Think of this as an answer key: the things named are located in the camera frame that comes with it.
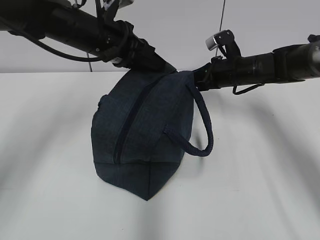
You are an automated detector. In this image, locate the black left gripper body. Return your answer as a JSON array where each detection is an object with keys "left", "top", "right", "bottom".
[{"left": 110, "top": 21, "right": 166, "bottom": 72}]

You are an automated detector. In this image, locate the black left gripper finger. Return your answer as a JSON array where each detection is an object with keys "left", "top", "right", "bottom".
[{"left": 160, "top": 62, "right": 178, "bottom": 75}]

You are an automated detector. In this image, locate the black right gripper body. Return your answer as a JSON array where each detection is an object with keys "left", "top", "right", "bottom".
[{"left": 192, "top": 56, "right": 233, "bottom": 92}]

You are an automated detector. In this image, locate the navy blue lunch bag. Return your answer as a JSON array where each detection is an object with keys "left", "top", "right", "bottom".
[{"left": 90, "top": 70, "right": 214, "bottom": 201}]

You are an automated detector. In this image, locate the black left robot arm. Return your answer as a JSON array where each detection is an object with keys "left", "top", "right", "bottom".
[{"left": 0, "top": 0, "right": 176, "bottom": 73}]

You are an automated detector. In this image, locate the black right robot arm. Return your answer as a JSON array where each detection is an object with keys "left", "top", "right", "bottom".
[{"left": 193, "top": 34, "right": 320, "bottom": 95}]

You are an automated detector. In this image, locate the black cable loop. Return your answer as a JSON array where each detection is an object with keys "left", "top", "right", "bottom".
[{"left": 232, "top": 83, "right": 266, "bottom": 95}]

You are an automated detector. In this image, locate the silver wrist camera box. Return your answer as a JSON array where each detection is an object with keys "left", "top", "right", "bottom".
[{"left": 205, "top": 29, "right": 236, "bottom": 51}]

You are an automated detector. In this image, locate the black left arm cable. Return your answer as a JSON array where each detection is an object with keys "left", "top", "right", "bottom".
[{"left": 22, "top": 34, "right": 106, "bottom": 62}]

